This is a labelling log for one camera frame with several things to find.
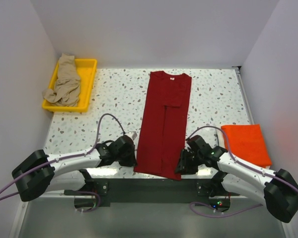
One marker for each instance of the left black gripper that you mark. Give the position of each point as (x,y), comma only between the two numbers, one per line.
(131,161)

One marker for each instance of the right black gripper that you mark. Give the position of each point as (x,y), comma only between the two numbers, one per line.
(183,167)

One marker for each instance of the dark red t shirt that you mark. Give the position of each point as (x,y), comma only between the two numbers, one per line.
(163,129)

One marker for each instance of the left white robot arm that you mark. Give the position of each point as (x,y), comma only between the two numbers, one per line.
(40,172)

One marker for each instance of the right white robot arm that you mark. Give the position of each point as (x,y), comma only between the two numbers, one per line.
(277,191)

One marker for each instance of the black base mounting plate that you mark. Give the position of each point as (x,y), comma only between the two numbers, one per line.
(145,190)

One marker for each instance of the orange folded t shirt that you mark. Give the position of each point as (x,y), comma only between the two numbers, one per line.
(247,142)

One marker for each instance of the beige crumpled t shirt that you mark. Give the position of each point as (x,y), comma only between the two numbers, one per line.
(67,86)

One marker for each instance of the yellow plastic tray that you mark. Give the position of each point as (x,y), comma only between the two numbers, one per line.
(86,69)

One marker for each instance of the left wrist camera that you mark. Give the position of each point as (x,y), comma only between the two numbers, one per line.
(132,135)

